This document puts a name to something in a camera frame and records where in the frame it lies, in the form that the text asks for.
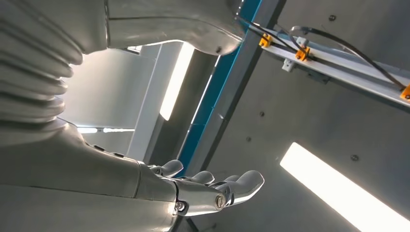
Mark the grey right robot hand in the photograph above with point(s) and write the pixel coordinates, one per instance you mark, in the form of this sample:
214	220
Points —
96	198

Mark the narrow ceiling light strip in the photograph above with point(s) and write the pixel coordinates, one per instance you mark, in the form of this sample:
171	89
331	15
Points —
118	130

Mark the white ceiling column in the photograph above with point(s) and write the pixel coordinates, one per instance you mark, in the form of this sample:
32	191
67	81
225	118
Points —
150	105

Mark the long ceiling light panel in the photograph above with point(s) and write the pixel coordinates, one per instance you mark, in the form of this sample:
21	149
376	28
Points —
176	86

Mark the grey steel ceiling beam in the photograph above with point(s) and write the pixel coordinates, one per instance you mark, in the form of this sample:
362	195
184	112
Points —
229	96

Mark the wide ceiling light panel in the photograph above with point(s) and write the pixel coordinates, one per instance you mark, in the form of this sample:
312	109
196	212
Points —
336	192

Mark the white rail bracket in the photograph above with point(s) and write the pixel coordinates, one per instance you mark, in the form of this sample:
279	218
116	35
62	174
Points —
302	41
288	65

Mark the aluminium ceiling rail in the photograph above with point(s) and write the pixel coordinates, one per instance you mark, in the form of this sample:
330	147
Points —
352	75

